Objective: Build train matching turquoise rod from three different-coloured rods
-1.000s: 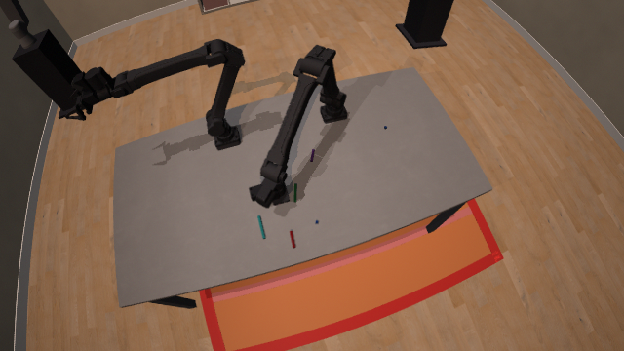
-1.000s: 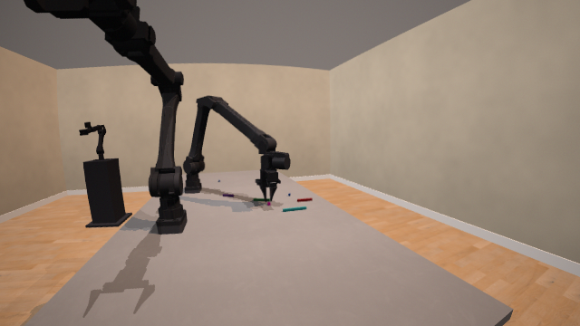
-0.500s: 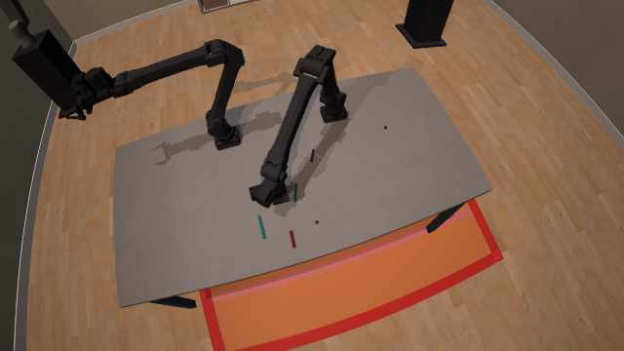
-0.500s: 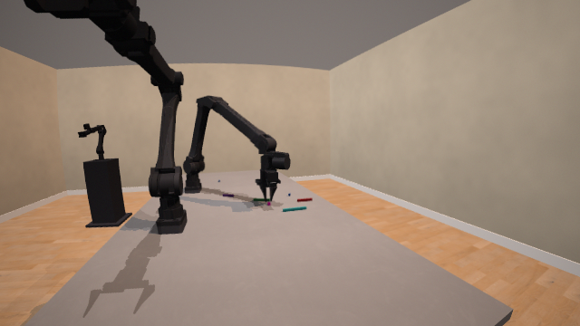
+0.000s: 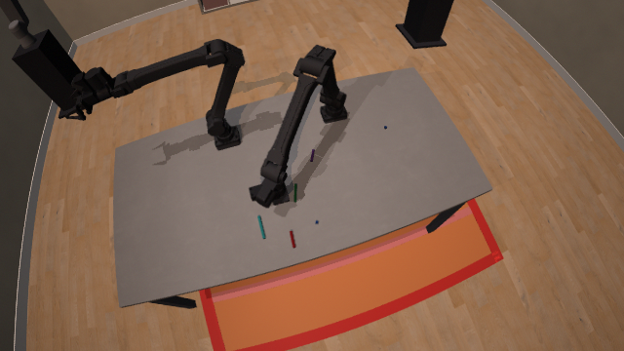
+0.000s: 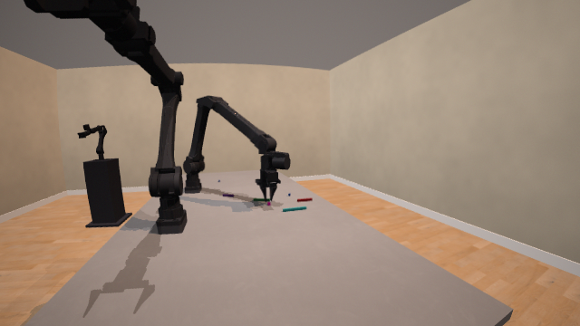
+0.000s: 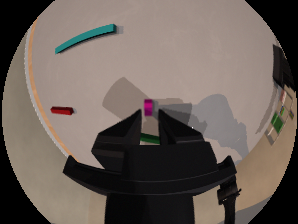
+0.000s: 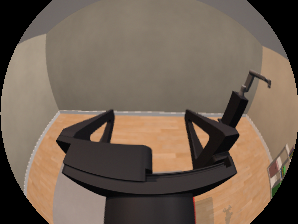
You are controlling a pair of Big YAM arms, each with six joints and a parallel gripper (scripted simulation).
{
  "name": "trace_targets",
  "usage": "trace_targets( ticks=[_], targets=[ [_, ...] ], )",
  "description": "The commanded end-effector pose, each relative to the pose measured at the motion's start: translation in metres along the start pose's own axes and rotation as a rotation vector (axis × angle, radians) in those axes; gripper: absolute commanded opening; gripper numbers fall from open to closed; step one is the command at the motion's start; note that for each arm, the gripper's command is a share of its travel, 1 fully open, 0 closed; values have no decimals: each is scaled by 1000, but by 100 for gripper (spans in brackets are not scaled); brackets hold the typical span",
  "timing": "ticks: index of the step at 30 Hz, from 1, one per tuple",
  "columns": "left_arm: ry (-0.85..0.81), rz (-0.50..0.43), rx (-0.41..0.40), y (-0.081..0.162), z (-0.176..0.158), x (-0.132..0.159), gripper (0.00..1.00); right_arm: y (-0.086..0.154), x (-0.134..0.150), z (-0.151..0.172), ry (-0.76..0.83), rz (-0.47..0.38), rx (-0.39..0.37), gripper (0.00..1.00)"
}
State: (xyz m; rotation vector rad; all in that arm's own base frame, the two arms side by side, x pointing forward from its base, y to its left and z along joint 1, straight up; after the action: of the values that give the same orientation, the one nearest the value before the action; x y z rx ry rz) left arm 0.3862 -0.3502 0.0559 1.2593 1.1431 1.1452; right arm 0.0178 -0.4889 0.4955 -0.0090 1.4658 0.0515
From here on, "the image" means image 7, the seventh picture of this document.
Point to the turquoise rod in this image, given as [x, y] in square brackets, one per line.
[111, 28]

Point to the magenta rod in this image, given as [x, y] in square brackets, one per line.
[147, 107]

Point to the green rod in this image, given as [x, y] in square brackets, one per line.
[149, 138]

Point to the red rod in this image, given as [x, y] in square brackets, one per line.
[62, 110]

